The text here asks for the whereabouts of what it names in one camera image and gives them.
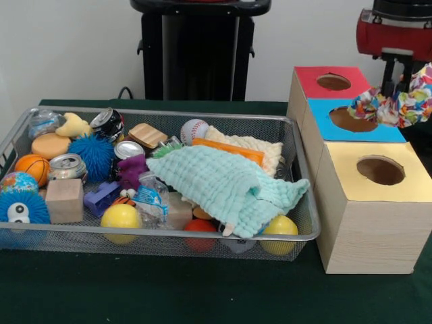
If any white baseball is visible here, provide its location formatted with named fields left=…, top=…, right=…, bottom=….
left=180, top=118, right=210, bottom=144

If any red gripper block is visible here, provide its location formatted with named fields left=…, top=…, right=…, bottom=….
left=356, top=19, right=432, bottom=99

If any striped wooden block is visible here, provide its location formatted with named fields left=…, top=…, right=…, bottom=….
left=128, top=123, right=169, bottom=149

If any plain yellow ball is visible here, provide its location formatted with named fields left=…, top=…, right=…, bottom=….
left=261, top=215, right=300, bottom=256

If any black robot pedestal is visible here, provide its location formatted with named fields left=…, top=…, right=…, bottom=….
left=130, top=0, right=273, bottom=102

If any mint knitted cloth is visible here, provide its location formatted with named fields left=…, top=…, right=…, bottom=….
left=145, top=145, right=311, bottom=239

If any plain wooden cube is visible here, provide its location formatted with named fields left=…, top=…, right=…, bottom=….
left=45, top=178, right=85, bottom=224

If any small orange basketball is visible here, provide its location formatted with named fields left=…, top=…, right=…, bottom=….
left=14, top=154, right=51, bottom=187

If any silver mesh bin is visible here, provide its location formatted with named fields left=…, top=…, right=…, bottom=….
left=0, top=105, right=321, bottom=263

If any yellow smiley ball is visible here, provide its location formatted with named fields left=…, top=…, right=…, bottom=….
left=100, top=203, right=142, bottom=244

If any blue spiky ball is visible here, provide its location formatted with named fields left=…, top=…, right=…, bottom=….
left=67, top=134, right=115, bottom=183

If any colourful patterned cloth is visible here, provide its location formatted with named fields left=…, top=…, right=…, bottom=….
left=350, top=62, right=432, bottom=128

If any orange plastic toy block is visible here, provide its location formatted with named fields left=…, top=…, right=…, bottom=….
left=192, top=137, right=266, bottom=166

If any black cable loop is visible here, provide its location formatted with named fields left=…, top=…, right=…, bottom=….
left=117, top=86, right=136, bottom=101

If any cream knitted cloth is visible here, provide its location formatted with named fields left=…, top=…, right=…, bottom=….
left=204, top=125, right=284, bottom=178

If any wooden three-hole box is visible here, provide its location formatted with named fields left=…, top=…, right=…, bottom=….
left=286, top=66, right=425, bottom=275

